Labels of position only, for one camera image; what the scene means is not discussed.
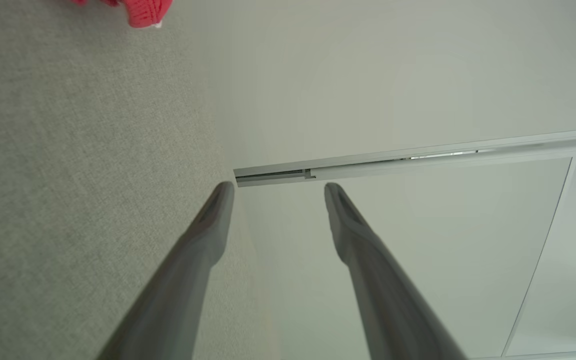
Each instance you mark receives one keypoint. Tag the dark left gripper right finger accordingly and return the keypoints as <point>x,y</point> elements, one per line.
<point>388,300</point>

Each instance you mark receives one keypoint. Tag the grey metal partition post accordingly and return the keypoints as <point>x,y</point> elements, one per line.
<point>418,157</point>

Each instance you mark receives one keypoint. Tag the red shorts with white stripe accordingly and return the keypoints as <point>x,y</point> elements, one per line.
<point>145,11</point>

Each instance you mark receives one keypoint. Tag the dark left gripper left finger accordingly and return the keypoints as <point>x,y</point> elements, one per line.
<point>178,280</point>

